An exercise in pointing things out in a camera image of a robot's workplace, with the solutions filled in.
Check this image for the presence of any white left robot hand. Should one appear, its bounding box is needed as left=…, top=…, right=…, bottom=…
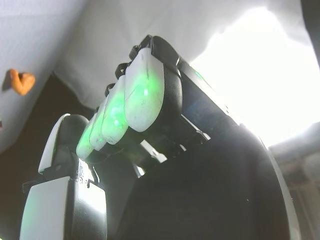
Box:
left=19, top=34, right=301, bottom=240

